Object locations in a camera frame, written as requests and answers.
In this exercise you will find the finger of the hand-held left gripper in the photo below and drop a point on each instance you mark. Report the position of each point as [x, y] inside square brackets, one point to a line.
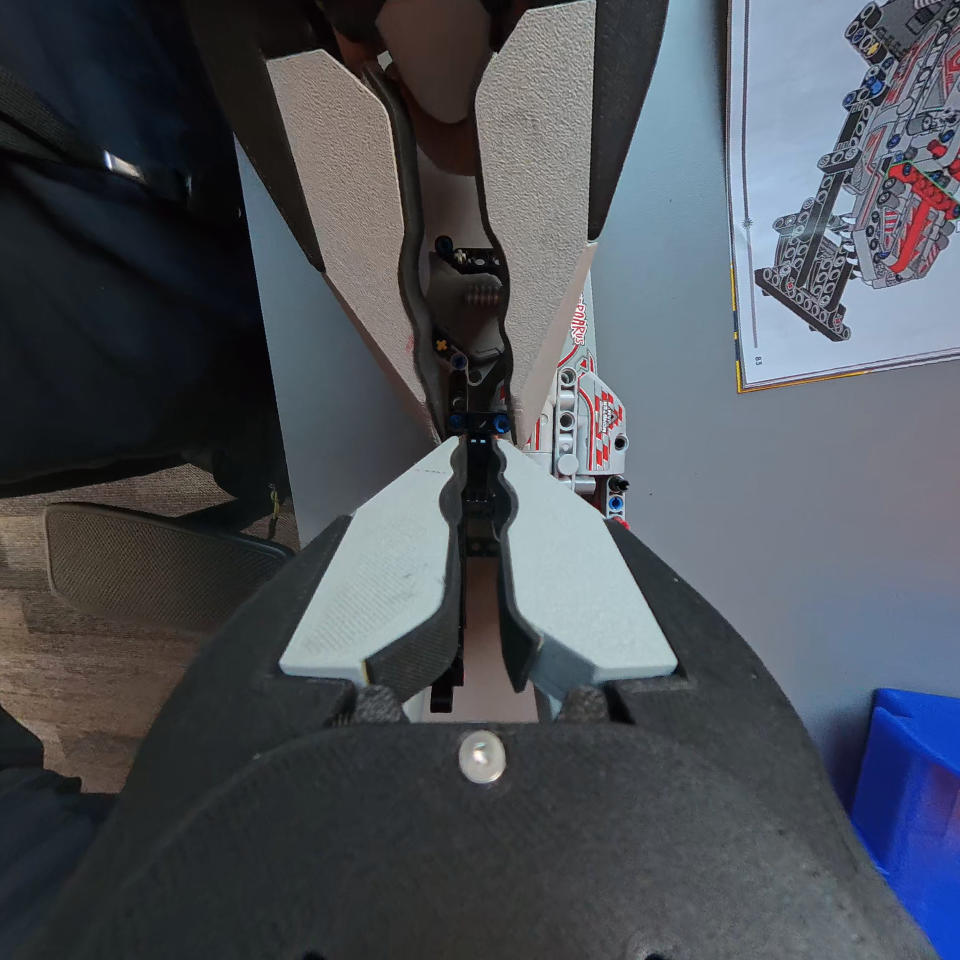
[540, 150]
[345, 172]

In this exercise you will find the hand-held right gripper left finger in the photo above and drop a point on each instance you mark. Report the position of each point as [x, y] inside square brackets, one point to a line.
[375, 585]

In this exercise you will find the lego instruction booklet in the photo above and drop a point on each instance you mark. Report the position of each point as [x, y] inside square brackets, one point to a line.
[780, 150]

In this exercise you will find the blue plastic bin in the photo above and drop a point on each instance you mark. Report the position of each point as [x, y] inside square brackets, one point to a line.
[915, 787]

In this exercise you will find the grey red lego truck model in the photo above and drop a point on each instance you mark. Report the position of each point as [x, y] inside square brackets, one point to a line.
[592, 427]

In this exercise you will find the black lego beam blue pins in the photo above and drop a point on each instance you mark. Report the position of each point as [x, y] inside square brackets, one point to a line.
[477, 487]

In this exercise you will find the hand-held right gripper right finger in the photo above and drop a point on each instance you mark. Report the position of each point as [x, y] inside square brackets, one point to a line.
[585, 592]

